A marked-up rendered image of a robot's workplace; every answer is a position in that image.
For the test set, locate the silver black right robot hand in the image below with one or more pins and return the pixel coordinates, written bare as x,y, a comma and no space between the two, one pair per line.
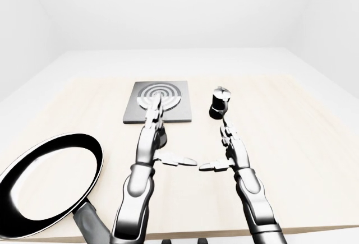
238,154

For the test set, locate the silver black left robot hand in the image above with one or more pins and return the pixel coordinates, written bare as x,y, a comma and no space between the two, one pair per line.
146,146

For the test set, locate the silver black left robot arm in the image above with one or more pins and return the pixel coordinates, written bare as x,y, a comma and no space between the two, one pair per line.
134,199

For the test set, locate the round black stove knob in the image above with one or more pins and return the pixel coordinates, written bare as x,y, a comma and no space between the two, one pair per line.
164,138

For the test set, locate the flat dark stove plate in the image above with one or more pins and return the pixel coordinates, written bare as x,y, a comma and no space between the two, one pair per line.
160,101

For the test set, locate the silver black moka pot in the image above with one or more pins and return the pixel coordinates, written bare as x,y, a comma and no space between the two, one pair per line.
220,102

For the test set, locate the small dark shape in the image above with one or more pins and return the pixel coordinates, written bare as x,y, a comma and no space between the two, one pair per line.
166,241
202,240

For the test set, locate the black frying pan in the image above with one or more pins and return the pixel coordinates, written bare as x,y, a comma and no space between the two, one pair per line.
47,182

